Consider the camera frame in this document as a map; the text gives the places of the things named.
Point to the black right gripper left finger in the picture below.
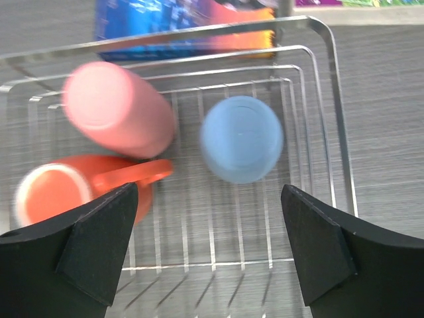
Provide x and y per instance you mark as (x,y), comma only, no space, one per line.
(68,265)

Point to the orange ceramic mug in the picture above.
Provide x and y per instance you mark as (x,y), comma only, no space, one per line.
(69,182)

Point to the metal wire dish rack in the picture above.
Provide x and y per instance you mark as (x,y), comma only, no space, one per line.
(208,248)

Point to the pink plastic cup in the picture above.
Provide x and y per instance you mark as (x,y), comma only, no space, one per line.
(118,110)

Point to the purple paperback book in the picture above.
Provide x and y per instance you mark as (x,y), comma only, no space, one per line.
(362,13)

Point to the blue plastic cup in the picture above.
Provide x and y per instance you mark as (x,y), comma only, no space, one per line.
(241,139)

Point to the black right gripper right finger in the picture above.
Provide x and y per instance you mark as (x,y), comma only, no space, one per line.
(348,267)

